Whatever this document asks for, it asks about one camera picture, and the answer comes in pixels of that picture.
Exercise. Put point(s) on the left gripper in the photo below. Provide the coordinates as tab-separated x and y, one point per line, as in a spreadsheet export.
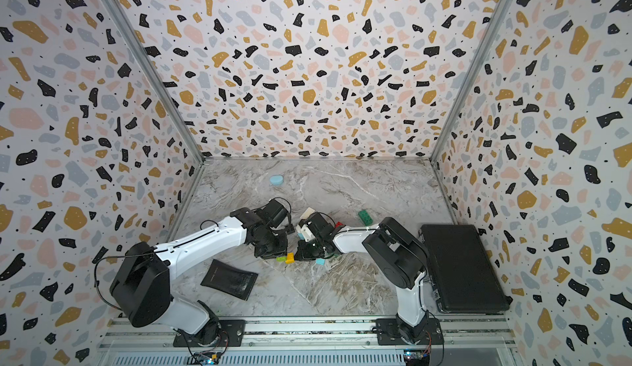
282	251

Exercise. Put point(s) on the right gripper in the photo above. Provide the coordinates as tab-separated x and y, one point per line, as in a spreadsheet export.
301	255

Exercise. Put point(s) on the yellow-orange square lego brick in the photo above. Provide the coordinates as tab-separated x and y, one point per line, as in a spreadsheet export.
290	258

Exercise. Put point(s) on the cream long lego brick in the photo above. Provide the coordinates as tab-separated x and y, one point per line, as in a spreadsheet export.
308	213

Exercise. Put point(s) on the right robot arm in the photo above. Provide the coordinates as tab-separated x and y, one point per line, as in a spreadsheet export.
398	254

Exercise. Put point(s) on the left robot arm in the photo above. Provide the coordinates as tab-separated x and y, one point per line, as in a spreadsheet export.
142	285

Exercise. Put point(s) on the dark green long lego brick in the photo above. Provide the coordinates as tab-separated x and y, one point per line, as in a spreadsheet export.
365	218

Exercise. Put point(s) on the light blue round puck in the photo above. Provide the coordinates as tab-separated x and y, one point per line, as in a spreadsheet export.
276	180

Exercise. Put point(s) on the green circuit board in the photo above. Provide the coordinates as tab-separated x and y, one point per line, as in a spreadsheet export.
208	358

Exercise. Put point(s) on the black hard case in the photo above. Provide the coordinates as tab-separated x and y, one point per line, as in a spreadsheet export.
462	277

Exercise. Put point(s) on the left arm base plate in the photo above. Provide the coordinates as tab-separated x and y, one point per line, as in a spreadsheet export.
215	334

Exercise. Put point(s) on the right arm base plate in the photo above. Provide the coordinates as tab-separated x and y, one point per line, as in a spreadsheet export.
394	332

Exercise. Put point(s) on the aluminium frame rail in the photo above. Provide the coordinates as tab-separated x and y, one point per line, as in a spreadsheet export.
337	340

